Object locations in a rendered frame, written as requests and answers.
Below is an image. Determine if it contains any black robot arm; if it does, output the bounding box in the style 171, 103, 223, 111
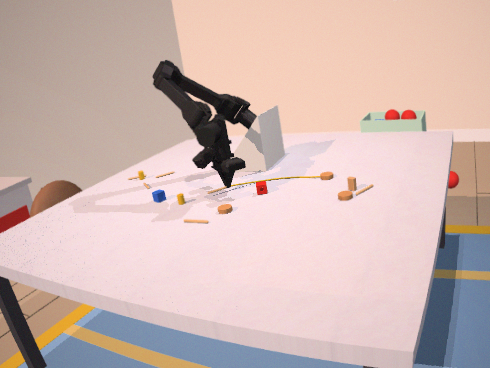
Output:
152, 60, 258, 169

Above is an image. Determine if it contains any blue cube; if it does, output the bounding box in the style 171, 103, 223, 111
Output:
152, 189, 166, 203

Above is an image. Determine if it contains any yellow cylinder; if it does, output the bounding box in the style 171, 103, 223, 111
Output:
177, 194, 186, 205

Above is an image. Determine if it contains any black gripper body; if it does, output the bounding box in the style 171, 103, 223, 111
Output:
212, 137, 246, 173

